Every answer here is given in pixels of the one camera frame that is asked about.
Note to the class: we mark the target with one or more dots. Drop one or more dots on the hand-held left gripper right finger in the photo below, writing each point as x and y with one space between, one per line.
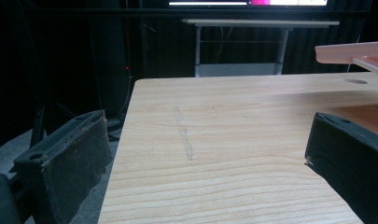
348 155

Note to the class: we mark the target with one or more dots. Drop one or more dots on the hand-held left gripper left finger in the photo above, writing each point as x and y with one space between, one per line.
71 155

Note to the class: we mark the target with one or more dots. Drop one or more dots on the black metal stand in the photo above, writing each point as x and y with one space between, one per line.
40 124

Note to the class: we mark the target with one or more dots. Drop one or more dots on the pink plastic rack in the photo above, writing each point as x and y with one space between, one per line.
351 53

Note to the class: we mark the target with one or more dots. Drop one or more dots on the monitor screen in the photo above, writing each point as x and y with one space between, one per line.
249 2

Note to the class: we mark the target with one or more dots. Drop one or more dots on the white metal table frame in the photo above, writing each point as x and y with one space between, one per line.
239 46

